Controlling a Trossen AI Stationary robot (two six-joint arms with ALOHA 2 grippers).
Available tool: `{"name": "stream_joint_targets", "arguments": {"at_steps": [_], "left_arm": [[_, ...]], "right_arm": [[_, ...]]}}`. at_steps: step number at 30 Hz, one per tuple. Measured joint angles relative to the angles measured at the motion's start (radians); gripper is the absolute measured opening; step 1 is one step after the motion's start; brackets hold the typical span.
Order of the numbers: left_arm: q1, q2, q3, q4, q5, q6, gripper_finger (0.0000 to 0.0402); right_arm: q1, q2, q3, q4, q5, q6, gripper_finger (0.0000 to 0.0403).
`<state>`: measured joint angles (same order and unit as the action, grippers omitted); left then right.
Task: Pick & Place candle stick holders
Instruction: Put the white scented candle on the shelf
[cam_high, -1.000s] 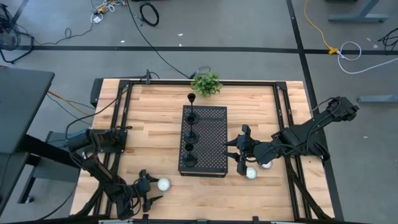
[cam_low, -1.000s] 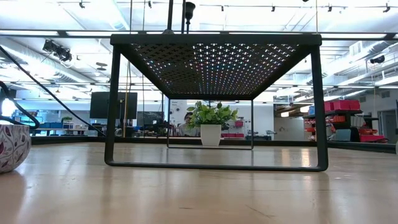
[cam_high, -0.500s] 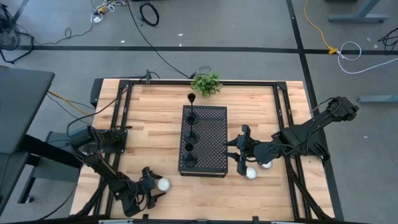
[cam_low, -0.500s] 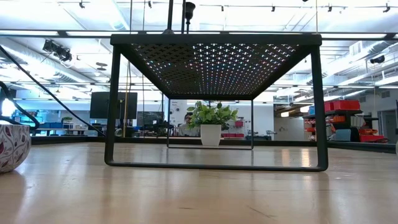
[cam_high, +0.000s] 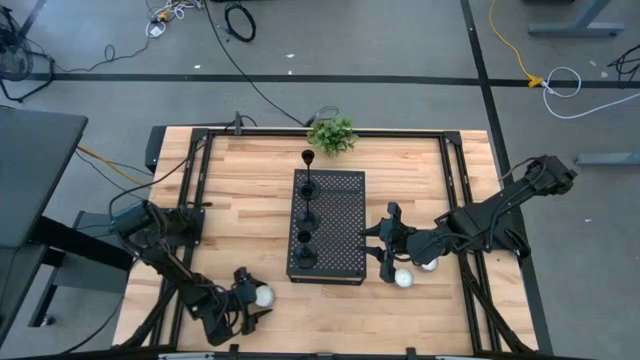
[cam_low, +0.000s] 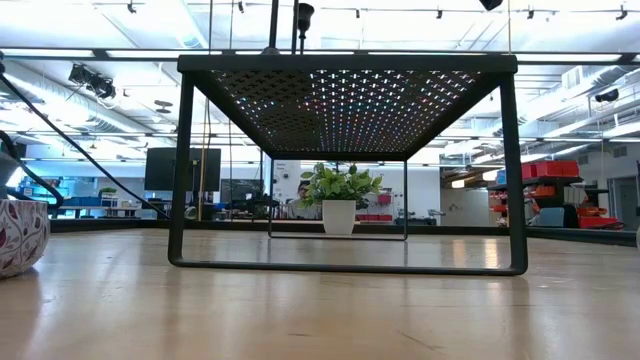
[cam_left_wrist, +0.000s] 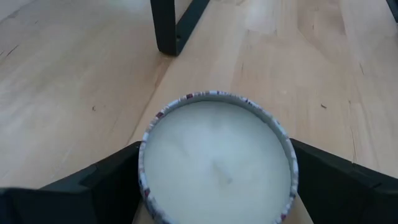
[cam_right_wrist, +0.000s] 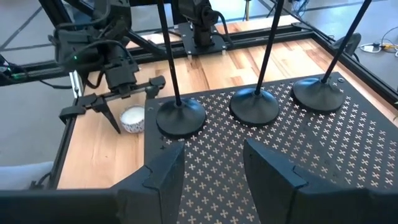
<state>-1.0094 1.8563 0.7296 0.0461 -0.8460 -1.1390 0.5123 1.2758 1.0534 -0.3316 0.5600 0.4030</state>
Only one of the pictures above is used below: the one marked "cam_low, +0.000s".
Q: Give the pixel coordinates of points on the blue plastic crate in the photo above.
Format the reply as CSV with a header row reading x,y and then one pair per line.
x,y
501,177

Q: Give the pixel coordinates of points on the black wall monitor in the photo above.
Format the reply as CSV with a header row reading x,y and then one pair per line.
x,y
170,170

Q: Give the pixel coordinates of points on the small distant potted plant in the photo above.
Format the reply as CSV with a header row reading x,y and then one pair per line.
x,y
107,191

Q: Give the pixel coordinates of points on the black overhead rig beam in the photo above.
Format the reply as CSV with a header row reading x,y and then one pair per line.
x,y
50,55

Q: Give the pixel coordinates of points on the maroon leaf patterned candle tin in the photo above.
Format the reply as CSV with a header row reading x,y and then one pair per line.
x,y
22,235

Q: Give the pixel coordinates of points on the green plant in white pot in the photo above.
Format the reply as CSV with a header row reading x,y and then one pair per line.
x,y
339,217

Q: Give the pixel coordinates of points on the black perforated metal shelf riser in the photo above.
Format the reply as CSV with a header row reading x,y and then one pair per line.
x,y
350,62

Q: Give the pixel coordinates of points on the person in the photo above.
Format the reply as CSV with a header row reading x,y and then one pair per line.
x,y
300,192

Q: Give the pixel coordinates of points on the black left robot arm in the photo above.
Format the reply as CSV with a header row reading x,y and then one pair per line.
x,y
10,175

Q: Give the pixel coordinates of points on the black ceiling camera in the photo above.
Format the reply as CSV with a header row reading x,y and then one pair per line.
x,y
607,95

